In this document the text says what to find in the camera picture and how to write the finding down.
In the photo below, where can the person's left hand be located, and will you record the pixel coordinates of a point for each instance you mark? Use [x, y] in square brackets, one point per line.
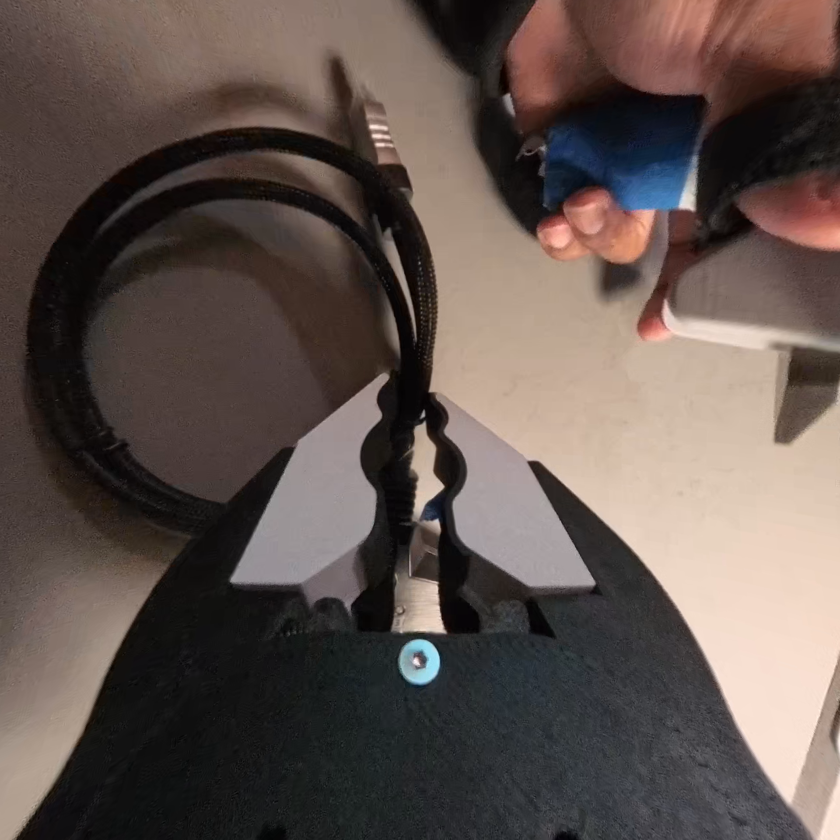
[656, 46]

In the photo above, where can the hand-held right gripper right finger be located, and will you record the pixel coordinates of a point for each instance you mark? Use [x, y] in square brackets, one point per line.
[518, 525]

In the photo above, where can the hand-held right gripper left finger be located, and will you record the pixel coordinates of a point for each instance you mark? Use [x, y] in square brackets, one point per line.
[308, 518]

